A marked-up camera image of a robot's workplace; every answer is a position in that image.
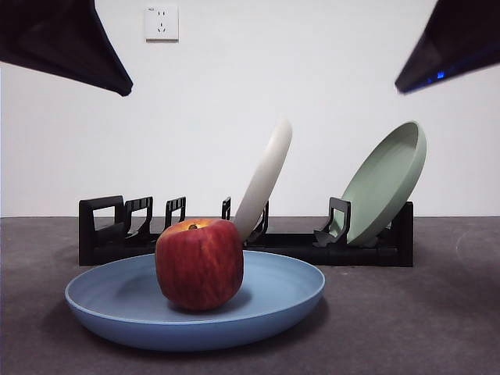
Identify red apple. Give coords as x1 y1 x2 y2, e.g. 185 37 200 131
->
155 218 245 313

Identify blue plate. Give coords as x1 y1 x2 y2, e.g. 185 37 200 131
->
64 250 327 352

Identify green plate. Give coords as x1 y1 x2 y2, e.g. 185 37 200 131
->
340 120 427 247

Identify black plate rack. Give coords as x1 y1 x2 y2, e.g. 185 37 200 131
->
77 195 414 269

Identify white plate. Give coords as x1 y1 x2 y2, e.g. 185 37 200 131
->
233 118 293 242

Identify white wall socket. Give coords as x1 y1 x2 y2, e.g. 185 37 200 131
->
145 5 180 43

